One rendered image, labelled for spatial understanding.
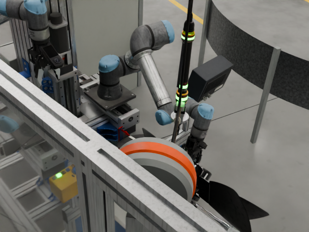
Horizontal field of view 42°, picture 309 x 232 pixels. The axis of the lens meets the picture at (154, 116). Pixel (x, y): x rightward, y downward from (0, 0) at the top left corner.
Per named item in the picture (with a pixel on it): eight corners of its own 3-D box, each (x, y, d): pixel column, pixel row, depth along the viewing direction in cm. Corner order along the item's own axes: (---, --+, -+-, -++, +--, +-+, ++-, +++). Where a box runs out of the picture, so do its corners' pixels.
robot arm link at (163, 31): (111, 61, 236) (145, 20, 187) (133, 55, 242) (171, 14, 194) (119, 79, 235) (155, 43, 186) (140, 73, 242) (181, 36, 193)
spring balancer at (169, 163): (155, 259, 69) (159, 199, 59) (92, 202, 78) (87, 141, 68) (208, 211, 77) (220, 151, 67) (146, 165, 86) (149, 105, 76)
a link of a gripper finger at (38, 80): (33, 83, 167) (37, 62, 163) (41, 89, 163) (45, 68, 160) (26, 83, 164) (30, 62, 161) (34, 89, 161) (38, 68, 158)
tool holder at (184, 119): (187, 128, 150) (189, 107, 144) (168, 125, 151) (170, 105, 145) (189, 113, 157) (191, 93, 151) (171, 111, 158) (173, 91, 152)
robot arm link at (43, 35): (52, 27, 152) (33, 33, 147) (54, 37, 155) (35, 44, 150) (41, 20, 156) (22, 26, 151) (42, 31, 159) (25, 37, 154)
